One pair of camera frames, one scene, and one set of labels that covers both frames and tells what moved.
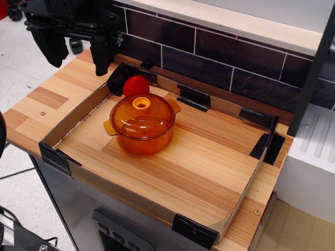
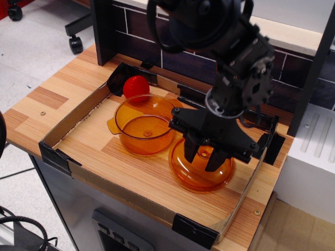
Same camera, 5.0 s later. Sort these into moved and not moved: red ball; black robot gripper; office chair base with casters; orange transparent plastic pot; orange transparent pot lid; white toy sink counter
Moved: orange transparent pot lid; black robot gripper
Not moved: white toy sink counter; office chair base with casters; red ball; orange transparent plastic pot
